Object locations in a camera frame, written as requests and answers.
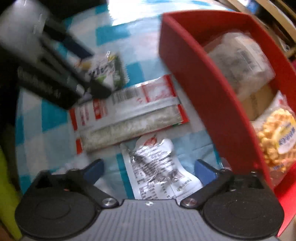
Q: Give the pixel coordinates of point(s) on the red cardboard box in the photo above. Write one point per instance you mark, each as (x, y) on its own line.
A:
(181, 47)

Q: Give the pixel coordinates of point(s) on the white grey snack bag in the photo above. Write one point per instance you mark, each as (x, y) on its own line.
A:
(242, 62)

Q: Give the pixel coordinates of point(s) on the green white snack packet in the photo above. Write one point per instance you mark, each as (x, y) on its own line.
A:
(107, 69)

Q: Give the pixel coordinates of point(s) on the white red text snack bag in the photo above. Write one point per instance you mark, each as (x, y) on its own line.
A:
(155, 172)

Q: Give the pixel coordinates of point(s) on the long red white snack pack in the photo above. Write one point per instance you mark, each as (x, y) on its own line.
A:
(134, 111)

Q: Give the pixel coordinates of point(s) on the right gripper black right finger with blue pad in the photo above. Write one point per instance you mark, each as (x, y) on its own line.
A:
(214, 182)

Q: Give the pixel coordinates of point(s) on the yellow waffle snack bag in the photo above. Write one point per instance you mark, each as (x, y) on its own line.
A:
(275, 130)

